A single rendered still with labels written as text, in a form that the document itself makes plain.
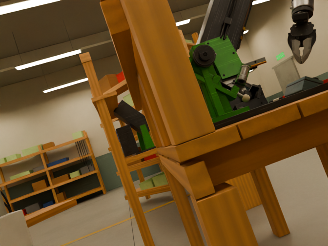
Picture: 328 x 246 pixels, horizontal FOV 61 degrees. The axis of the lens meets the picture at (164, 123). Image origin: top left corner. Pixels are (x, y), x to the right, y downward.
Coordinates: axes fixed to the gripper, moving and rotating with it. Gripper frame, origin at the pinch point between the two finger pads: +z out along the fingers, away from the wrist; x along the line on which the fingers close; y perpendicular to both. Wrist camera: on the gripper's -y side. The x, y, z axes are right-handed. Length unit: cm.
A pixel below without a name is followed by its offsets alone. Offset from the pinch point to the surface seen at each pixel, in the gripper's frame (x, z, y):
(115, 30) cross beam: 39, 14, -51
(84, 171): 653, 19, 594
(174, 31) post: 22, 17, -51
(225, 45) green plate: 31.7, -18.1, 14.1
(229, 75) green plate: 28.9, -2.7, 13.9
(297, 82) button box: 2.1, -0.7, 21.8
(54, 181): 727, 64, 548
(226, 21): 31.5, -28.9, 11.6
